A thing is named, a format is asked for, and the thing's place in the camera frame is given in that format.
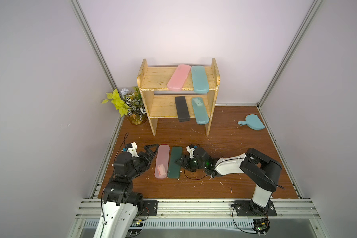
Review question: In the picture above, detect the wooden two-tier shelf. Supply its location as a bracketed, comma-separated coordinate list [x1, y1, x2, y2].
[137, 58, 221, 135]

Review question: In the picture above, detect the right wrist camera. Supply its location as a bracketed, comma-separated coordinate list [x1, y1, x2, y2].
[186, 144, 198, 159]

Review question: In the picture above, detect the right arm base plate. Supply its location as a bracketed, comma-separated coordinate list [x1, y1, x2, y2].
[231, 200, 277, 217]

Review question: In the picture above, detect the teal pencil case lower shelf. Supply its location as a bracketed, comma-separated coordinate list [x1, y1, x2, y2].
[191, 97, 209, 125]

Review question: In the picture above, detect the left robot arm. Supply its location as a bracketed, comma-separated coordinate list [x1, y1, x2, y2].
[94, 142, 159, 238]

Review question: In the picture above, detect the teal pencil case upper shelf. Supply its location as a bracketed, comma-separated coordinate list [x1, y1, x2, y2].
[191, 65, 209, 94]

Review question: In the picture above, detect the right circuit board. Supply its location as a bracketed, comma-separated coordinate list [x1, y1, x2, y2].
[253, 218, 271, 236]

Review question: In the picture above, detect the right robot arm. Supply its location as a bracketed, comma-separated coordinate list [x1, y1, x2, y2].
[174, 145, 283, 216]

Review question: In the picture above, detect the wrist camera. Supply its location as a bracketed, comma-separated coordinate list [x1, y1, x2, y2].
[122, 142, 139, 158]
[186, 144, 198, 159]

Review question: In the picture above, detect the aluminium rail frame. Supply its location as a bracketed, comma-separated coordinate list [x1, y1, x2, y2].
[67, 197, 331, 238]

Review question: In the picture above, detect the teal pencil case shelf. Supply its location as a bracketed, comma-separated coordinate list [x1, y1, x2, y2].
[191, 65, 209, 94]
[191, 97, 209, 125]

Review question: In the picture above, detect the circuit board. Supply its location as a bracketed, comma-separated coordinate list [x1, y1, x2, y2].
[126, 220, 144, 238]
[253, 218, 271, 236]

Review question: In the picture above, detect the teal dustpan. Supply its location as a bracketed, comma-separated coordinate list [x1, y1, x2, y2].
[238, 114, 265, 131]

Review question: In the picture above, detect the dark green pencil case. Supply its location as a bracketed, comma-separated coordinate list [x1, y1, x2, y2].
[167, 146, 182, 179]

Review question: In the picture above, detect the light pink pencil case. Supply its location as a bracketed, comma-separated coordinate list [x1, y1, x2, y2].
[154, 144, 170, 179]

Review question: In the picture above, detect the left circuit board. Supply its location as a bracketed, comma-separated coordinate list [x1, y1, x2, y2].
[126, 220, 144, 238]

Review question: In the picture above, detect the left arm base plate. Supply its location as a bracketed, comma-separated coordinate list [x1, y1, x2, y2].
[136, 200, 159, 217]

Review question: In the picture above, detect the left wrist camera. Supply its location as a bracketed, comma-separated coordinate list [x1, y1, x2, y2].
[122, 142, 139, 158]

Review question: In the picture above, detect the black pencil case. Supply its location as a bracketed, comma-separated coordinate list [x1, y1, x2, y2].
[175, 96, 190, 122]

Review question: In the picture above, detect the potted plant in glass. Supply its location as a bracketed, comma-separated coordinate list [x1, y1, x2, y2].
[101, 87, 147, 126]

